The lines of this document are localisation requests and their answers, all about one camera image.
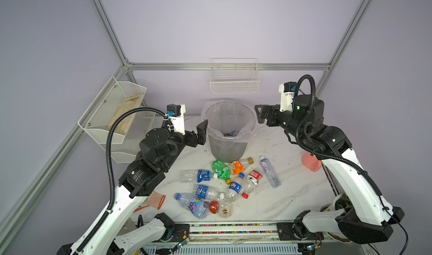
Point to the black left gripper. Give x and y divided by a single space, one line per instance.
200 137

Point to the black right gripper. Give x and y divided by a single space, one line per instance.
269 111

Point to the clear bottle blue label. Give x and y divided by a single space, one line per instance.
231 134

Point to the white cap clear bottle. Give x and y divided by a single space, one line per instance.
269 171

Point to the colourful label water bottle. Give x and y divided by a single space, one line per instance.
198 207

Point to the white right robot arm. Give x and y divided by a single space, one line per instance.
370 217

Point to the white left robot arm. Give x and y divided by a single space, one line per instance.
159 151

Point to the grey mesh waste bin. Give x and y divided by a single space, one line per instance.
227 151

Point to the green crushed plastic bottle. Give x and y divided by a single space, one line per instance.
222 171

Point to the orange label plastic bottle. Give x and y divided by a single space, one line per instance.
239 166

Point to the pink plastic watering can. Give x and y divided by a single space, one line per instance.
311 162

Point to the blue label bottle middle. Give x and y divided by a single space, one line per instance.
207 193

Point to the red label clear bottle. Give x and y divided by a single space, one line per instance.
250 182

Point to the pepsi label plastic bottle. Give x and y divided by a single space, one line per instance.
235 188

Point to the white mesh lower shelf tray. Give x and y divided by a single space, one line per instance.
128 134

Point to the white mesh shelf tray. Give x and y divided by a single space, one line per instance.
128 134
114 99

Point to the red cap round bottle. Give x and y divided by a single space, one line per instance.
224 209

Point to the white mesh upper shelf tray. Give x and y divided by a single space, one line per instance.
114 99

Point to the potted green plant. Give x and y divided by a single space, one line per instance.
341 201

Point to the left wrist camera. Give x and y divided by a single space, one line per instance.
176 114

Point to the white wire wall basket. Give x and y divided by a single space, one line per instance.
234 81

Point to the aluminium frame horizontal bar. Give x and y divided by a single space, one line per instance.
229 66

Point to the metal base rail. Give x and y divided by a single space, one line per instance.
237 238

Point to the aluminium frame corner post right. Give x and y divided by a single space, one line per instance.
350 31

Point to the aluminium frame corner post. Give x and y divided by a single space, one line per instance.
112 37
350 31

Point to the aluminium frame corner post left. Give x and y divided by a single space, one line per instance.
112 37

